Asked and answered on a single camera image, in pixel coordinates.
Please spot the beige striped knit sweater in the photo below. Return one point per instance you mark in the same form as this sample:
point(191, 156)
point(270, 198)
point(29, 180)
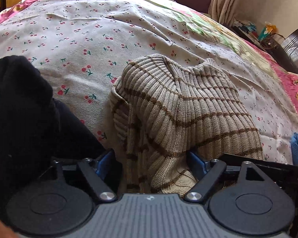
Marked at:
point(176, 99)

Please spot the dark wooden headboard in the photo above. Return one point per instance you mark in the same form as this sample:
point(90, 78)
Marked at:
point(296, 44)

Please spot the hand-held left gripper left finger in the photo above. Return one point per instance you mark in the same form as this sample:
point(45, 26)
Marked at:
point(105, 162)

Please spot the cluttered nightstand items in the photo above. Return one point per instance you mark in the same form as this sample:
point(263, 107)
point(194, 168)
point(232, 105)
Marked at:
point(250, 29)

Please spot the cherry print bed sheet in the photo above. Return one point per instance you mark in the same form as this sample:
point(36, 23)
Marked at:
point(89, 29)

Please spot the black garment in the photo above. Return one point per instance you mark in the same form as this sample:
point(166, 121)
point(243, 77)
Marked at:
point(22, 109)

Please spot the brown handbag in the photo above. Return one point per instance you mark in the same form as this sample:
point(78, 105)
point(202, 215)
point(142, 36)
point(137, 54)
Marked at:
point(272, 45)

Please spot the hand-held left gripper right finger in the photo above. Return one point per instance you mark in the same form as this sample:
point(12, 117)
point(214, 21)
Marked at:
point(196, 162)

